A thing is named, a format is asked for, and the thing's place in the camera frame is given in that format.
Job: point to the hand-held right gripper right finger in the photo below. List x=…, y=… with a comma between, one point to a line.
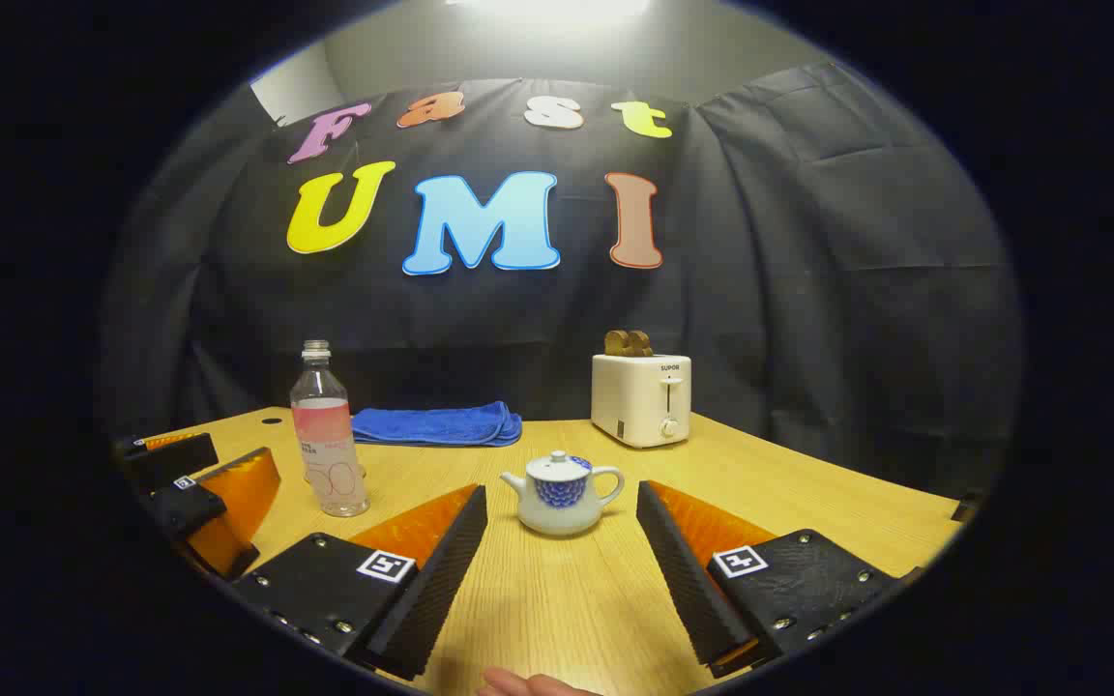
x=683, y=580

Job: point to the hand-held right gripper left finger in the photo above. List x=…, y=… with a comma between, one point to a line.
x=441, y=580

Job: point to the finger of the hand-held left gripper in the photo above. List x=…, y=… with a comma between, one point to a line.
x=228, y=512
x=175, y=459

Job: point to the clear water bottle pink label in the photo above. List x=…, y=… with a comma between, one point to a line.
x=330, y=454

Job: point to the round coaster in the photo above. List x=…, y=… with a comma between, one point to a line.
x=362, y=473

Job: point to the white blue-patterned teacup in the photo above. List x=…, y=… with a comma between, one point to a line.
x=562, y=507

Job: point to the blue folded towel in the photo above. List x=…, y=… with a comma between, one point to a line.
x=436, y=425

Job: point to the white toaster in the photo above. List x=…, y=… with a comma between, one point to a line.
x=630, y=401

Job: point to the black backdrop cloth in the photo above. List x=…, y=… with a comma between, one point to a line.
x=808, y=290

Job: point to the black table edge bracket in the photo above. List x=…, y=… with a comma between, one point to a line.
x=968, y=507

